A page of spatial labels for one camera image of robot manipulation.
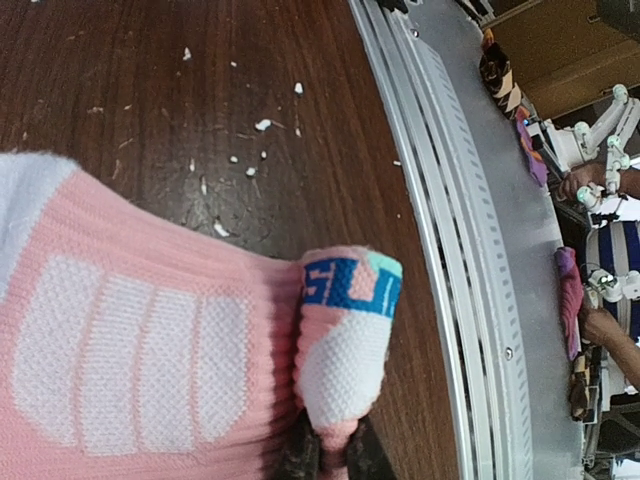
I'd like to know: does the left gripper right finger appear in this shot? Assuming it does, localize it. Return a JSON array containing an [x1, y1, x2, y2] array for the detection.
[[346, 416, 388, 480]]

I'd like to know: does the person in background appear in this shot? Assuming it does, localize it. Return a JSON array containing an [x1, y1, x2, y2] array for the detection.
[[552, 162, 640, 391]]

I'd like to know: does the aluminium front rail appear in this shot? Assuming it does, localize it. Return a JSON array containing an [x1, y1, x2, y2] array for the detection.
[[351, 1, 583, 479]]

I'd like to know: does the pink patterned sock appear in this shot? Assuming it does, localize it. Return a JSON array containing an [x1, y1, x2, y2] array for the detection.
[[1, 153, 402, 479]]

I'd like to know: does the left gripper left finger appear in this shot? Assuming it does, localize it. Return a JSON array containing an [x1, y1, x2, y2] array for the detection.
[[273, 412, 321, 480]]

